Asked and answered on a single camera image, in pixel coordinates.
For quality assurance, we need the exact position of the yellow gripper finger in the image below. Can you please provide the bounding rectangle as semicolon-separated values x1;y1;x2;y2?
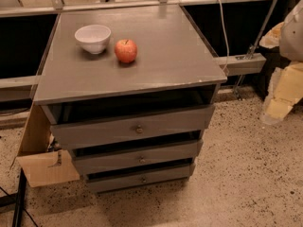
260;61;303;125
259;22;284;49

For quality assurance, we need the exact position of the grey bottom drawer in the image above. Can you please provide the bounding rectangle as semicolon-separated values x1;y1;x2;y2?
86;162;195;193

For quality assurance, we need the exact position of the grey drawer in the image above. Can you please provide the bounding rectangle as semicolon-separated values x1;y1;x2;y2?
73;139;203;175
86;162;195;193
51;105;214;149

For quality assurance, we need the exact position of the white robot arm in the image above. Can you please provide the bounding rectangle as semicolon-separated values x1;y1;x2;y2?
259;0;303;125

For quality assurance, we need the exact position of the grey wooden drawer cabinet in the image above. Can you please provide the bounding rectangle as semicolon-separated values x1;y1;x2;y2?
34;6;226;182

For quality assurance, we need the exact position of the grey middle drawer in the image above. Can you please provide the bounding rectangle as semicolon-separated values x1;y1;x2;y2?
73;139;203;175

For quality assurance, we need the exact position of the grey top drawer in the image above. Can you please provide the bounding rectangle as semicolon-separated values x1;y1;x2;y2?
51;105;214;149

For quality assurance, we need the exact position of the diagonal metal rod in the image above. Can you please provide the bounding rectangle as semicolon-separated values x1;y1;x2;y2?
233;0;277;100

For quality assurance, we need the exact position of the red apple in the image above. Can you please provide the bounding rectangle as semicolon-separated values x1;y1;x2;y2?
115;39;137;63

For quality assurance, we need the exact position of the white ceramic bowl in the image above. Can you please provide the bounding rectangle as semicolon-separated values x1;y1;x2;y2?
75;25;112;54

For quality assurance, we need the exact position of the light wooden side panel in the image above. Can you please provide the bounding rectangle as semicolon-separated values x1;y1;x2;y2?
16;105;80;187

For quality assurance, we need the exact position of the black stand leg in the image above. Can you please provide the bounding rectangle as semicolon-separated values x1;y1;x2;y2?
0;170;27;227

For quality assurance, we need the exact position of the metal frame rail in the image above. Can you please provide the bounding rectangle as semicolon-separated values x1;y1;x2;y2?
0;53;266;102

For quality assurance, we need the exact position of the grey hanging cable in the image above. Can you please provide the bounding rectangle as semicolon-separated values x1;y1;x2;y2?
205;0;231;74

